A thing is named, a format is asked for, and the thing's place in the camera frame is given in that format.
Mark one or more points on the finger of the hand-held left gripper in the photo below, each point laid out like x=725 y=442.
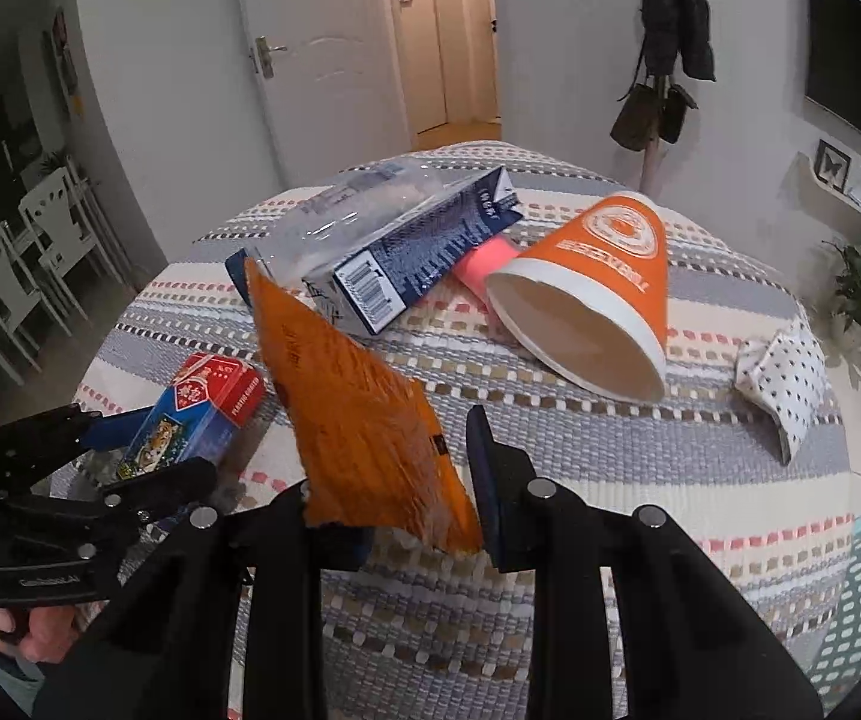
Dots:
x=119 y=431
x=168 y=486

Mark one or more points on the orange paper cup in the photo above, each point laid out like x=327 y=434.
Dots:
x=610 y=262

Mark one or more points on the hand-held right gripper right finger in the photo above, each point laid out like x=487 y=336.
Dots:
x=492 y=480

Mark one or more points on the pink cylindrical container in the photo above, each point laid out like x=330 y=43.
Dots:
x=479 y=266

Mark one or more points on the clear plastic bottle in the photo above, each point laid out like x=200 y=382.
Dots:
x=325 y=217

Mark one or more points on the black hanging bag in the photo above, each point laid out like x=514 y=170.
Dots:
x=676 y=116

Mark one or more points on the wall picture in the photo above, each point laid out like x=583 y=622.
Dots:
x=66 y=60

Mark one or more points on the dark hanging coat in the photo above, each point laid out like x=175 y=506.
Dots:
x=678 y=7

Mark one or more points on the person's left hand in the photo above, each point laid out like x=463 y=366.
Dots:
x=48 y=626

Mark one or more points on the brown hanging bag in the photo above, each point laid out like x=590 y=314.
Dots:
x=636 y=120

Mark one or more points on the framed butterfly picture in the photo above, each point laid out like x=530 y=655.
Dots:
x=831 y=165

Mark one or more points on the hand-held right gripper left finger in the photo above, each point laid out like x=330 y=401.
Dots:
x=344 y=547

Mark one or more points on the white room door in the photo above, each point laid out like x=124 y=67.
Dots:
x=325 y=52

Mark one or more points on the white dotted cloth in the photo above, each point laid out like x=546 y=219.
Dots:
x=790 y=382

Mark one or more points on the orange snack packet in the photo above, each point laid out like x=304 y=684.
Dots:
x=355 y=420

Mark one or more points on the red and blue small carton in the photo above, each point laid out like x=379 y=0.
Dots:
x=190 y=405

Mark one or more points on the striped woven tablecloth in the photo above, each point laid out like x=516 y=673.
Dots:
x=550 y=435

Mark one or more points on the pale coat rack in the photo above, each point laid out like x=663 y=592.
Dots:
x=654 y=165

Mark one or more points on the blue and white milk carton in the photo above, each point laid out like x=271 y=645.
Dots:
x=415 y=255

